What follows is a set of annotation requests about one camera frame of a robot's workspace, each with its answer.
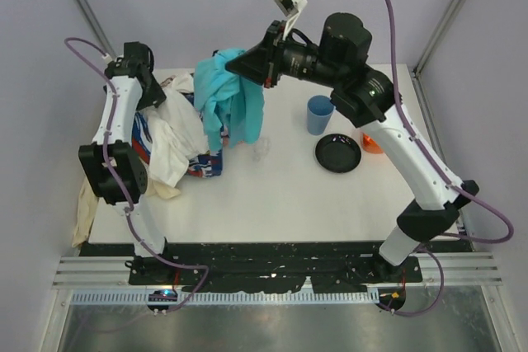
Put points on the orange plastic bowl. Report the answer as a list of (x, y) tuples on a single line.
[(369, 145)]

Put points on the teal cloth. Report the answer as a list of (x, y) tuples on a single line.
[(227, 101)]

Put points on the aluminium corner post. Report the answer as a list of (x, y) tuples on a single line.
[(90, 18), (448, 16)]

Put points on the aluminium frame rail front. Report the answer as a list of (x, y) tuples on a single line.
[(101, 272)]

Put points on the blue plastic cup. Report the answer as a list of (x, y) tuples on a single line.
[(319, 112)]

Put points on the red white blue patterned cloth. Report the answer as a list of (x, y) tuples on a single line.
[(205, 165)]

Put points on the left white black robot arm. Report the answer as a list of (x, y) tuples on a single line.
[(113, 168)]

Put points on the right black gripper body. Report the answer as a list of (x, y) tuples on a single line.
[(271, 60)]

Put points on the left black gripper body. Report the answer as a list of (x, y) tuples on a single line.
[(153, 91)]

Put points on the white slotted cable duct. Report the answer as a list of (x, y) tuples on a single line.
[(151, 297)]

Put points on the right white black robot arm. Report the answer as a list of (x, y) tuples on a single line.
[(367, 98)]

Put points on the left aluminium corner post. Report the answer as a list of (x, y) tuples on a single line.
[(90, 18)]

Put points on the cream yellow cloth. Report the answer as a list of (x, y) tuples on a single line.
[(87, 206)]

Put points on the black round plate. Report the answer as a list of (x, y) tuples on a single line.
[(338, 153)]

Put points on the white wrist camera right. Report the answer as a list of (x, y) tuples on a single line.
[(291, 10)]

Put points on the right aluminium corner post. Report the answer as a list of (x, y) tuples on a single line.
[(448, 16)]

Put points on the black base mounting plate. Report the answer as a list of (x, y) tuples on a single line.
[(331, 267)]

